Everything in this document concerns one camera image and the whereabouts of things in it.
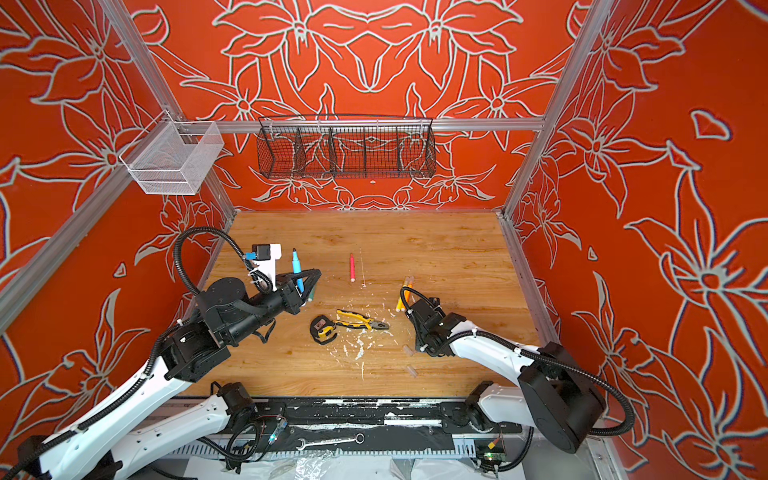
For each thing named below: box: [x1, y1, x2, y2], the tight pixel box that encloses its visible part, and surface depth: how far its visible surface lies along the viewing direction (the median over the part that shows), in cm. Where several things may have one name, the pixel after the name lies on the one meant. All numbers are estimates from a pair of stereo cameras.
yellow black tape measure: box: [310, 315, 337, 345], surface depth 87 cm
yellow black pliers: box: [333, 309, 389, 330], surface depth 90 cm
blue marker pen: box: [292, 248, 305, 293], surface depth 60 cm
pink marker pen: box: [350, 252, 357, 283], surface depth 102 cm
